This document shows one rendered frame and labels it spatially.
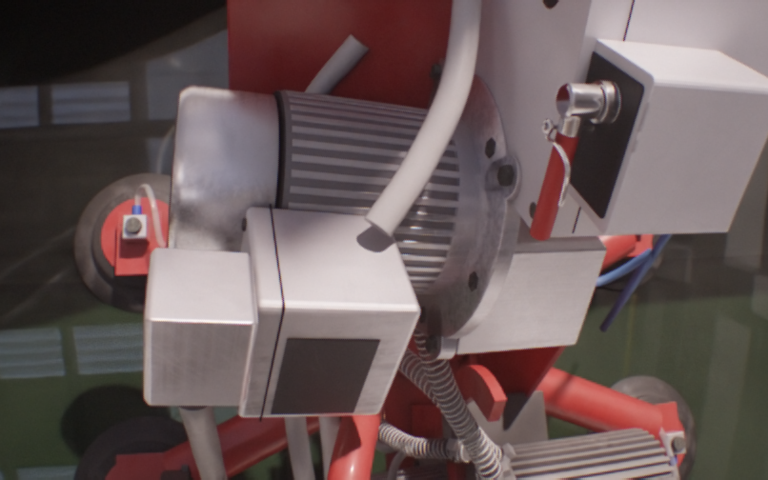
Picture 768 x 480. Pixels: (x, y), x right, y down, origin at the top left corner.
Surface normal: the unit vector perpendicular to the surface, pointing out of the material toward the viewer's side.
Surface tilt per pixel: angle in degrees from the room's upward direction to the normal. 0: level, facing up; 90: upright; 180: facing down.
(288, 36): 70
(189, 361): 79
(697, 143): 75
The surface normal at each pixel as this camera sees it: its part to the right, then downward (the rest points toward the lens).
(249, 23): 0.19, 0.50
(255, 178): 0.33, 0.04
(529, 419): 0.19, -0.25
